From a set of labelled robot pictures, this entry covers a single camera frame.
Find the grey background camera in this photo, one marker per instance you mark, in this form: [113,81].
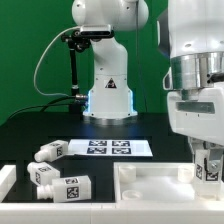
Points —
[96,31]

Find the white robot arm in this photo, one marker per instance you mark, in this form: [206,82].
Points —
[190,33]

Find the black camera stand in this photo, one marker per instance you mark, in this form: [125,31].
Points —
[76,44]

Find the white square tabletop part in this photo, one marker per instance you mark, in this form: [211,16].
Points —
[156,182]

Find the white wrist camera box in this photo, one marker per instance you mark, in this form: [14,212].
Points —
[167,80]

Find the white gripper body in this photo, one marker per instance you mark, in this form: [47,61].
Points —
[202,119]

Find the white U-shaped fence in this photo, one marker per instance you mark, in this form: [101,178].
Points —
[118,212]

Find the white marker sheet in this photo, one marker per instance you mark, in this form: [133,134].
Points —
[129,148]

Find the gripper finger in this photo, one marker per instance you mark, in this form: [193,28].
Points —
[214,156]
[196,148]

